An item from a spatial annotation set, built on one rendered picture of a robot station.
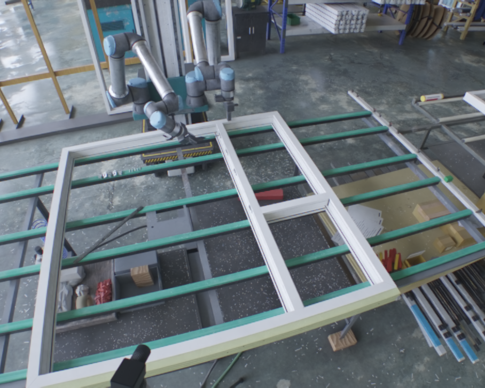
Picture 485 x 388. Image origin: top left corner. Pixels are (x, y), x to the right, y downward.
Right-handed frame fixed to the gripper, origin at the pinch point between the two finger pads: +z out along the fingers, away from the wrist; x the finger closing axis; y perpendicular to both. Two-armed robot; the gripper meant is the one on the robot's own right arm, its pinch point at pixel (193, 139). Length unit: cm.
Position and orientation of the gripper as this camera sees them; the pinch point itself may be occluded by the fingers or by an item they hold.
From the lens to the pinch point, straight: 206.7
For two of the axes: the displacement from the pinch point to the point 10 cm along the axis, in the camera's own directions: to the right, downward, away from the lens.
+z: 5.0, 2.2, 8.4
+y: 8.2, -4.1, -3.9
